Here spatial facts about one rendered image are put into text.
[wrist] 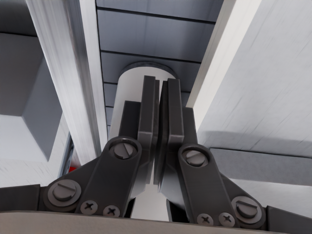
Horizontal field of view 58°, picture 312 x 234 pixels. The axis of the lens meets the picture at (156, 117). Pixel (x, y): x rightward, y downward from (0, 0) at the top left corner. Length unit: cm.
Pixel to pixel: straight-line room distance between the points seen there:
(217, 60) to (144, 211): 10
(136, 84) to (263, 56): 14
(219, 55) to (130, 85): 8
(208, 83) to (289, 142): 30
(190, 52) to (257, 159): 30
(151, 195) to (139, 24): 11
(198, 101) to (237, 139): 25
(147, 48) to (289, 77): 17
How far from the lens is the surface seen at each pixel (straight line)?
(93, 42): 22
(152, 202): 17
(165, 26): 20
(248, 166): 47
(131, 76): 22
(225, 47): 16
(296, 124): 42
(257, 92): 35
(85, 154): 18
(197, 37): 20
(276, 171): 49
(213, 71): 18
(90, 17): 20
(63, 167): 38
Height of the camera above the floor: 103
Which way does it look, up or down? 31 degrees down
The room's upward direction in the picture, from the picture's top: 176 degrees counter-clockwise
